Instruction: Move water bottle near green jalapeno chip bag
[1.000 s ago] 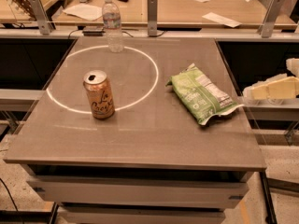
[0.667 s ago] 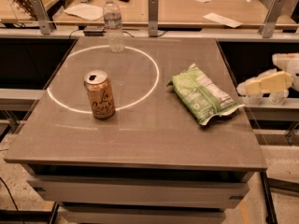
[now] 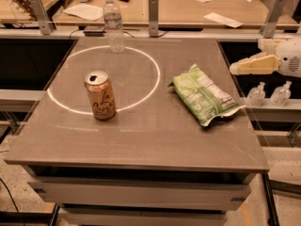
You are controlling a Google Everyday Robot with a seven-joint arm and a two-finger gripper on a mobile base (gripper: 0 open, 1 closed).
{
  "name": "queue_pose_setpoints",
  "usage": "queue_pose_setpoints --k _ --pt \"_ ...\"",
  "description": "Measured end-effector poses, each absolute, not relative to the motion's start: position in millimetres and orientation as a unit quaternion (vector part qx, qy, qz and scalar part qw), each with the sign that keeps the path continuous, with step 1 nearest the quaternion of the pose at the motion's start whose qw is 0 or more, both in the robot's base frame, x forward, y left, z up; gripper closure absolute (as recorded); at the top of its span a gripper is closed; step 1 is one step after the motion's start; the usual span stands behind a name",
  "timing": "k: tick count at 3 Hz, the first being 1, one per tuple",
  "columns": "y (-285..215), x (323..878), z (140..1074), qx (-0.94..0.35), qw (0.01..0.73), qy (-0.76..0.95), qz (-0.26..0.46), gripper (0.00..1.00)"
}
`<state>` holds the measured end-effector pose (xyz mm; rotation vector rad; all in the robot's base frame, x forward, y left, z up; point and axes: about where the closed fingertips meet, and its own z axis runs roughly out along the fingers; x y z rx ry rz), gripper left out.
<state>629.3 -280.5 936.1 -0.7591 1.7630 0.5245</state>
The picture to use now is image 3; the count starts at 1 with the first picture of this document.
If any white paper sheet left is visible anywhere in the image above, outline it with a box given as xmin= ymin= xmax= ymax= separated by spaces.
xmin=64 ymin=3 xmax=103 ymax=21

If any white paper slip right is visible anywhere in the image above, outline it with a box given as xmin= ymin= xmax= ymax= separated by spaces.
xmin=205 ymin=12 xmax=243 ymax=28

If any right metal bracket post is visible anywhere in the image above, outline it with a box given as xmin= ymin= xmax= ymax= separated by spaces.
xmin=261 ymin=0 xmax=287 ymax=39

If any left metal bracket post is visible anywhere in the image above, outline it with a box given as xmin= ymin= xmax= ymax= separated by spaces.
xmin=29 ymin=0 xmax=55 ymax=35

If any green jalapeno chip bag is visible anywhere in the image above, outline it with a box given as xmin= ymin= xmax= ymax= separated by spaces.
xmin=168 ymin=64 xmax=244 ymax=127

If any metal bracket post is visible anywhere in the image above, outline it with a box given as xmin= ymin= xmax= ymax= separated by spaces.
xmin=149 ymin=0 xmax=159 ymax=37
xmin=261 ymin=0 xmax=287 ymax=39
xmin=29 ymin=0 xmax=55 ymax=35

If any white cabinet drawer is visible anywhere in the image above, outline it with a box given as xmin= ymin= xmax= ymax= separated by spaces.
xmin=29 ymin=178 xmax=251 ymax=210

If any clear plastic water bottle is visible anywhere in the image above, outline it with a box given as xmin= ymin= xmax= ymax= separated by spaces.
xmin=103 ymin=0 xmax=125 ymax=53

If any middle metal bracket post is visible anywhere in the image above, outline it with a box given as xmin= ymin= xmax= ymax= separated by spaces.
xmin=149 ymin=0 xmax=159 ymax=37

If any black floor cable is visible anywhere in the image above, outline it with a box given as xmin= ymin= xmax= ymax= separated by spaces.
xmin=0 ymin=177 xmax=26 ymax=226

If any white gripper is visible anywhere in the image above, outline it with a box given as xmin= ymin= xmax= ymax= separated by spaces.
xmin=230 ymin=38 xmax=301 ymax=77

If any sanitizer bottle right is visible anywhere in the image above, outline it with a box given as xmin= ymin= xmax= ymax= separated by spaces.
xmin=270 ymin=81 xmax=292 ymax=106

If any orange LaCroix soda can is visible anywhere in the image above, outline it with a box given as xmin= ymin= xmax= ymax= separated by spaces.
xmin=85 ymin=71 xmax=117 ymax=121

